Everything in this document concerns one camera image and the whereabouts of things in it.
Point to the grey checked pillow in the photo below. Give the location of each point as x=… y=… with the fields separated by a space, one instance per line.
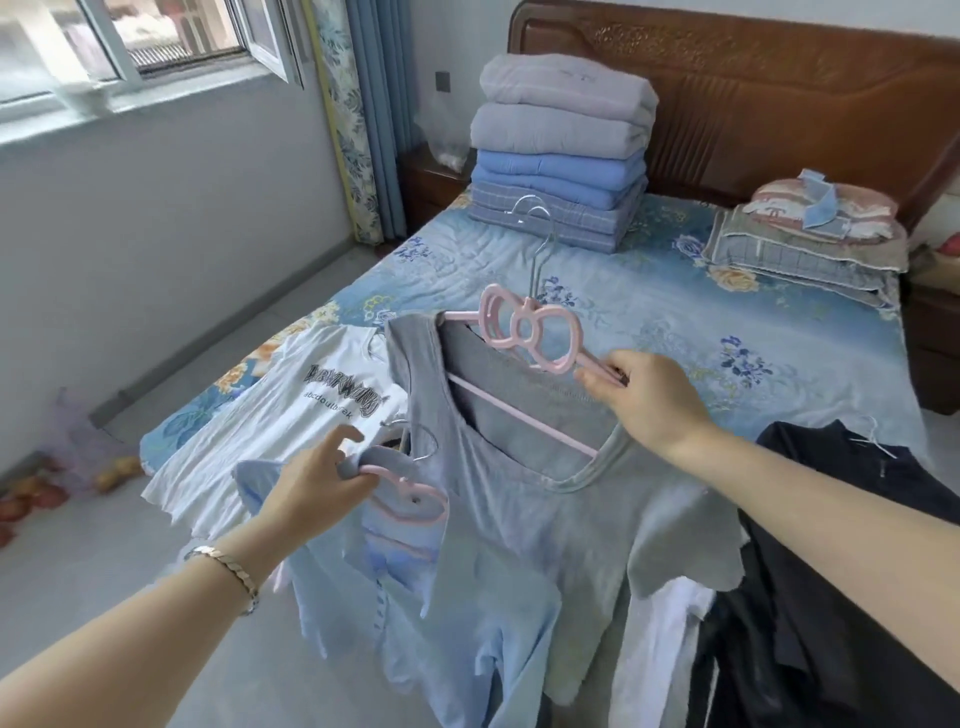
x=802 y=262

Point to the pink bow hanger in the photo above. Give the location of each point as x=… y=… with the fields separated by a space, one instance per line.
x=559 y=341

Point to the blue floral curtain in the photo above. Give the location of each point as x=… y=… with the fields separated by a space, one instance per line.
x=360 y=112

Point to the person's right hand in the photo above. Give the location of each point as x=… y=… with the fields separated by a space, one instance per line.
x=660 y=405

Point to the person's left hand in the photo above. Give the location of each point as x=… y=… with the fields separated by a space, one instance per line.
x=315 y=487

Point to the orange slippers on floor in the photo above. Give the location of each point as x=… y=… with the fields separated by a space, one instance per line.
x=112 y=472

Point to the brown wooden headboard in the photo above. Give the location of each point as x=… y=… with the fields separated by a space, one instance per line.
x=750 y=97

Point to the black jacket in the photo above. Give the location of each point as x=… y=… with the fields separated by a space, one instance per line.
x=825 y=600

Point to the person's left forearm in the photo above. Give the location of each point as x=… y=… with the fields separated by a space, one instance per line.
x=112 y=652

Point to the person's right forearm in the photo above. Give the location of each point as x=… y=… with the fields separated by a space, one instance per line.
x=840 y=540

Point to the white t-shirt black print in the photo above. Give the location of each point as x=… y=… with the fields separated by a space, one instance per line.
x=247 y=450

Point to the white framed window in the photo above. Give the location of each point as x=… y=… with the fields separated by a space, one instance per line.
x=112 y=75

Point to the light blue shirt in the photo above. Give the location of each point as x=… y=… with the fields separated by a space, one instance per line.
x=465 y=637

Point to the grey t-shirt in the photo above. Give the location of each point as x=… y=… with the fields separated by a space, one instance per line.
x=570 y=540

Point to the brown cardboard box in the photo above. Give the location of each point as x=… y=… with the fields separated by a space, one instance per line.
x=937 y=274

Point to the pink plastic hanger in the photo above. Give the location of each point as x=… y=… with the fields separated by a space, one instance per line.
x=420 y=499

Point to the pale blue folded blanket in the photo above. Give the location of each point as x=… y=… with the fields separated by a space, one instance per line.
x=592 y=225

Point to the black wall socket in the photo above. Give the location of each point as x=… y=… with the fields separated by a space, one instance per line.
x=443 y=81

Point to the striped pillow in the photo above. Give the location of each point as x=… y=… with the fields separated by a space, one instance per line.
x=870 y=210

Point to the blue floral bed quilt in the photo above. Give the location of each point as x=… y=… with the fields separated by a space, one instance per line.
x=637 y=315

